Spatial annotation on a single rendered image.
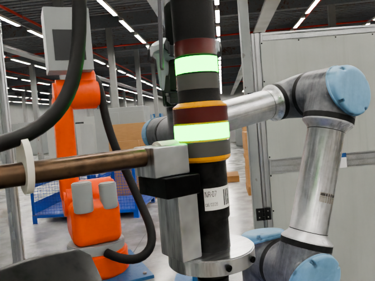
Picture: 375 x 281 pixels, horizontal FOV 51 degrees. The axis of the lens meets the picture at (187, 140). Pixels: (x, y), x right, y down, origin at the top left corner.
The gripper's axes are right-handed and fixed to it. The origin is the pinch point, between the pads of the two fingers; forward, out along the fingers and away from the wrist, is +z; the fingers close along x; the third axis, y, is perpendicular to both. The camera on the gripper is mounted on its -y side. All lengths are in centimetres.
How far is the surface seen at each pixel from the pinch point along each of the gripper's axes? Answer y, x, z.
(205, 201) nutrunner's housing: 15.7, -0.1, 17.3
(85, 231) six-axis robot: 112, 103, -340
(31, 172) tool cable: 11.7, 10.0, 24.3
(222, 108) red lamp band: 8.8, -1.9, 17.0
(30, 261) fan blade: 21.8, 16.6, 9.6
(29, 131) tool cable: 9.4, 10.2, 23.5
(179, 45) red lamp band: 3.8, 0.9, 16.7
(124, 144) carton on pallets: 51, 121, -775
